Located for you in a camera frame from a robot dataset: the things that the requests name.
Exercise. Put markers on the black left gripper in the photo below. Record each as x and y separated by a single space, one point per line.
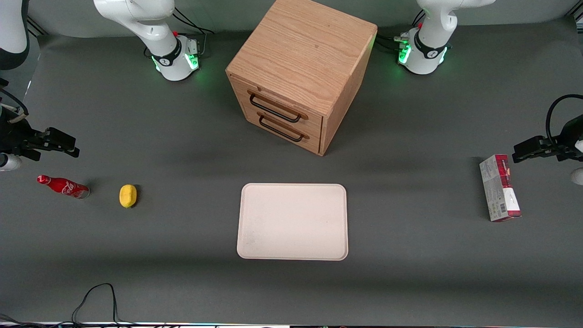
567 139

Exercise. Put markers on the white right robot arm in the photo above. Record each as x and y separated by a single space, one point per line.
159 36

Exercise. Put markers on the yellow lemon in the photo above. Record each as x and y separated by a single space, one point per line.
128 196

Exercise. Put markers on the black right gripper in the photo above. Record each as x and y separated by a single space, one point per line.
14 135

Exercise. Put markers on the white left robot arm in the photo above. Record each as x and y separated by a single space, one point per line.
430 27

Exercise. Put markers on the red coke bottle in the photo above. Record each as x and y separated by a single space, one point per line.
63 187

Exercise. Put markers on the wooden drawer cabinet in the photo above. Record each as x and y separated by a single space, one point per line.
305 50

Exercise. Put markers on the beige plastic tray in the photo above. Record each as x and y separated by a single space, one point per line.
292 222

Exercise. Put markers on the grey and red carton box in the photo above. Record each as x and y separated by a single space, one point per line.
498 189

